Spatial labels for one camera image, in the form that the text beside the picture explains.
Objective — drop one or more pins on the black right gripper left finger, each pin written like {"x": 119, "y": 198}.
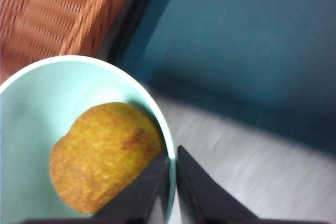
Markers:
{"x": 136, "y": 203}

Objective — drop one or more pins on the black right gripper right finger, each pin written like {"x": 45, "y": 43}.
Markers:
{"x": 204, "y": 203}

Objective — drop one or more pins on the brown yellow kiwi fruit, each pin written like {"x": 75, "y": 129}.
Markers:
{"x": 99, "y": 155}

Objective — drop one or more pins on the teal ribbed bowl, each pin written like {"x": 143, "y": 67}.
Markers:
{"x": 39, "y": 103}

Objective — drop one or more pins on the dark rectangular tray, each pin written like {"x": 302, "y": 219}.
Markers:
{"x": 236, "y": 51}

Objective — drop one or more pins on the brown wicker basket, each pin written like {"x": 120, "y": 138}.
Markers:
{"x": 39, "y": 11}

